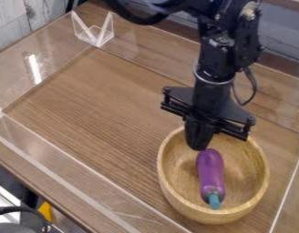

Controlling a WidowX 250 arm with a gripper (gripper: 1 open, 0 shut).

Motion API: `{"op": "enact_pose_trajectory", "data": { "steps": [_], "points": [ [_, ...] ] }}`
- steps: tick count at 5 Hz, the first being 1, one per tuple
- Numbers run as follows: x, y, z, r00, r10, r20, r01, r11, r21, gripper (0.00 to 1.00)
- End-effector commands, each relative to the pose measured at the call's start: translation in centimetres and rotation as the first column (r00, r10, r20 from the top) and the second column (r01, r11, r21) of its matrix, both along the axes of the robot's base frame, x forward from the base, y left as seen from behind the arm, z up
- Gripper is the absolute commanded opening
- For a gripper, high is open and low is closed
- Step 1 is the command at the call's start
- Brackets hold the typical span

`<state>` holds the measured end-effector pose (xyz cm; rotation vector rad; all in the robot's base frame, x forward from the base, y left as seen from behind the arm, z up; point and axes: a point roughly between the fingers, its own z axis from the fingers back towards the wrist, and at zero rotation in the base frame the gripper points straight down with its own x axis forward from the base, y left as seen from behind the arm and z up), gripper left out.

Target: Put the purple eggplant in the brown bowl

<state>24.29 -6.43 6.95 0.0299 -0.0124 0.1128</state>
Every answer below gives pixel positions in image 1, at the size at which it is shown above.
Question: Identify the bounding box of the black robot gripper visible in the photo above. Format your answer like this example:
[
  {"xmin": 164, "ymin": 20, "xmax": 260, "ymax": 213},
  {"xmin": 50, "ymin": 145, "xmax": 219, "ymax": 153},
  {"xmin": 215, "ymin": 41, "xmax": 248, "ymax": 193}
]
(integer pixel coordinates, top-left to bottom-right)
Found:
[{"xmin": 160, "ymin": 79, "xmax": 256, "ymax": 150}]

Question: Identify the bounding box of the purple toy eggplant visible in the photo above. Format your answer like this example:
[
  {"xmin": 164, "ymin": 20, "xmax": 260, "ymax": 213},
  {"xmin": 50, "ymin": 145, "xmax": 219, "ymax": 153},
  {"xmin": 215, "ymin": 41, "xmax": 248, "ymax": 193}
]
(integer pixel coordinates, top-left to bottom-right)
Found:
[{"xmin": 196, "ymin": 148, "xmax": 225, "ymax": 210}]

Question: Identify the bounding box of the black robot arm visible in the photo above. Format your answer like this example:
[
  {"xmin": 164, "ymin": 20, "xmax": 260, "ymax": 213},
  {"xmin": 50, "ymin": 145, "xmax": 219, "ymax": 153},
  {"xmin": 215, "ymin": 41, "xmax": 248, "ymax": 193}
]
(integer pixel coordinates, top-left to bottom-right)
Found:
[{"xmin": 105, "ymin": 0, "xmax": 263, "ymax": 151}]

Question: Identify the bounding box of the brown wooden bowl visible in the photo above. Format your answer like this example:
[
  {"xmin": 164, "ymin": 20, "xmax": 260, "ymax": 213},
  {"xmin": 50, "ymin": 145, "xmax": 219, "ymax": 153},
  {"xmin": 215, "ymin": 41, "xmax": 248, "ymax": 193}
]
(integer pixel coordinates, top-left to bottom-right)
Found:
[{"xmin": 156, "ymin": 127, "xmax": 269, "ymax": 225}]

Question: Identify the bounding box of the yellow black device corner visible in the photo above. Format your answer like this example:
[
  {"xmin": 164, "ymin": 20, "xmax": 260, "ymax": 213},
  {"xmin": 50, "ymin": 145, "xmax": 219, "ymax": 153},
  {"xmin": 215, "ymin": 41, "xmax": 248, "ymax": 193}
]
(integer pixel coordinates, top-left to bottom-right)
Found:
[{"xmin": 33, "ymin": 201, "xmax": 72, "ymax": 233}]

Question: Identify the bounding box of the clear acrylic corner bracket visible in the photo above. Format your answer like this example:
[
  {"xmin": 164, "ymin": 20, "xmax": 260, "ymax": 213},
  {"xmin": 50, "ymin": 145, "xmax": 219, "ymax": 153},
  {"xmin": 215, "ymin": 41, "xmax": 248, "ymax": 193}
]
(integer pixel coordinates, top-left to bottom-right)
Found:
[{"xmin": 70, "ymin": 12, "xmax": 114, "ymax": 47}]

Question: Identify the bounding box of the clear acrylic tray wall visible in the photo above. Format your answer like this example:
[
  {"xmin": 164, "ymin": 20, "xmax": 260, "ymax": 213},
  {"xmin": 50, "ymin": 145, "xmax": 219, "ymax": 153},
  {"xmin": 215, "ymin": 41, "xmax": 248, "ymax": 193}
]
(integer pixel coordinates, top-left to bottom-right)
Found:
[{"xmin": 0, "ymin": 112, "xmax": 191, "ymax": 233}]

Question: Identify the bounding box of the black cable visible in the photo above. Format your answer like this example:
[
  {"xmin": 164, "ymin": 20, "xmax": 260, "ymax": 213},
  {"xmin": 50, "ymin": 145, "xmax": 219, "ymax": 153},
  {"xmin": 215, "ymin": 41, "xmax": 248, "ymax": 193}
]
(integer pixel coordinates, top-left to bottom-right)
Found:
[{"xmin": 0, "ymin": 206, "xmax": 54, "ymax": 233}]

